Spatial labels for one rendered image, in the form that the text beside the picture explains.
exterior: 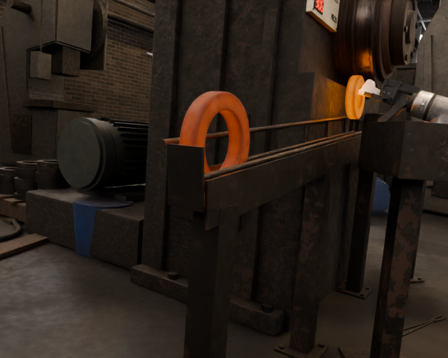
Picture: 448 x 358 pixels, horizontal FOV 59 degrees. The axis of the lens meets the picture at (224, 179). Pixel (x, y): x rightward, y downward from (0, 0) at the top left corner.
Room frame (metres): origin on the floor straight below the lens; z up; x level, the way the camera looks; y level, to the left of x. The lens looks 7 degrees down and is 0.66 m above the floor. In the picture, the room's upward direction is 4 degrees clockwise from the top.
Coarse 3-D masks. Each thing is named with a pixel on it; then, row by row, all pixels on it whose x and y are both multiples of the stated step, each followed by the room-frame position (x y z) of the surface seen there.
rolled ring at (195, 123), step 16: (208, 96) 0.68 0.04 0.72; (224, 96) 0.70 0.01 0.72; (192, 112) 0.66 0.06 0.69; (208, 112) 0.67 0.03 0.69; (224, 112) 0.74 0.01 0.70; (240, 112) 0.76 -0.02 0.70; (192, 128) 0.64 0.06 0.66; (240, 128) 0.76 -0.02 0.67; (192, 144) 0.64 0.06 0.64; (240, 144) 0.77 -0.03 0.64; (240, 160) 0.77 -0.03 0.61
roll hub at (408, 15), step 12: (396, 0) 1.49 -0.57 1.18; (408, 0) 1.48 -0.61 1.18; (396, 12) 1.47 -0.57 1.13; (408, 12) 1.54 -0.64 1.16; (396, 24) 1.47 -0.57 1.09; (408, 24) 1.52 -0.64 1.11; (396, 36) 1.48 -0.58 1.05; (408, 36) 1.54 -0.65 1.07; (396, 48) 1.51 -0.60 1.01; (408, 48) 1.64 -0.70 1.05; (396, 60) 1.55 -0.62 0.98; (408, 60) 1.62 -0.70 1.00
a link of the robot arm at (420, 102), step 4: (420, 92) 1.33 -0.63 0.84; (424, 92) 1.33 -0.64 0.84; (428, 92) 1.33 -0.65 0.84; (416, 96) 1.34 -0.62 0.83; (420, 96) 1.32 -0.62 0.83; (424, 96) 1.32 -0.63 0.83; (428, 96) 1.31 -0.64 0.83; (416, 100) 1.32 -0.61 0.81; (420, 100) 1.31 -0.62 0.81; (424, 100) 1.31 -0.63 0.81; (428, 100) 1.30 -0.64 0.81; (412, 104) 1.34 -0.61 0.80; (416, 104) 1.32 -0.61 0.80; (420, 104) 1.32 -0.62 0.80; (424, 104) 1.30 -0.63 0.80; (412, 108) 1.33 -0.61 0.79; (416, 108) 1.32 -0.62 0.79; (420, 108) 1.32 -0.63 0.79; (424, 108) 1.31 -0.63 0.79; (412, 112) 1.34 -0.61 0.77; (416, 112) 1.33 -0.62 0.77; (420, 112) 1.32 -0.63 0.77; (424, 112) 1.31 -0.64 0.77; (416, 116) 1.34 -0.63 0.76; (420, 116) 1.33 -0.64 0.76
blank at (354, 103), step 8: (352, 80) 1.42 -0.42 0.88; (360, 80) 1.44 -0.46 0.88; (352, 88) 1.40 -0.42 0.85; (360, 88) 1.47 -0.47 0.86; (352, 96) 1.40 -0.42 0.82; (360, 96) 1.49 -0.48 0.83; (352, 104) 1.40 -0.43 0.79; (360, 104) 1.48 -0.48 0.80; (352, 112) 1.42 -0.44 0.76; (360, 112) 1.48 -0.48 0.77
